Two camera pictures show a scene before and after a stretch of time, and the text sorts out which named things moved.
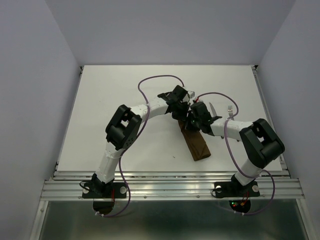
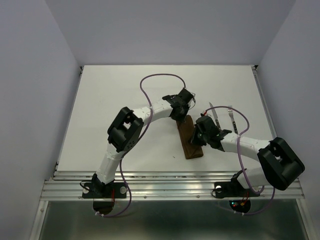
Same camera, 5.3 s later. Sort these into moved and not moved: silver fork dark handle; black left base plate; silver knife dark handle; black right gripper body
Moved: black right gripper body
Not moved: silver knife dark handle; silver fork dark handle; black left base plate
